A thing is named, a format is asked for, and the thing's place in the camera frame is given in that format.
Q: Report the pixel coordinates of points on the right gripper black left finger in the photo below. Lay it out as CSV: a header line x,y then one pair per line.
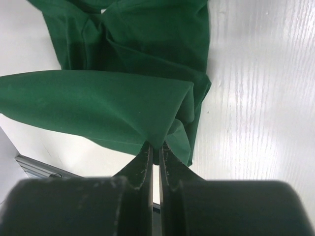
x,y
121,205

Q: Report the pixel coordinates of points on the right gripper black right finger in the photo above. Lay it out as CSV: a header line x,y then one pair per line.
x,y
193,206

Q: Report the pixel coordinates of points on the green t shirt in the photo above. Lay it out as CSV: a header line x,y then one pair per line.
x,y
132,71

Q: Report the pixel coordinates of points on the left aluminium rail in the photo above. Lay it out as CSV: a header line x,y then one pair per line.
x,y
34,168

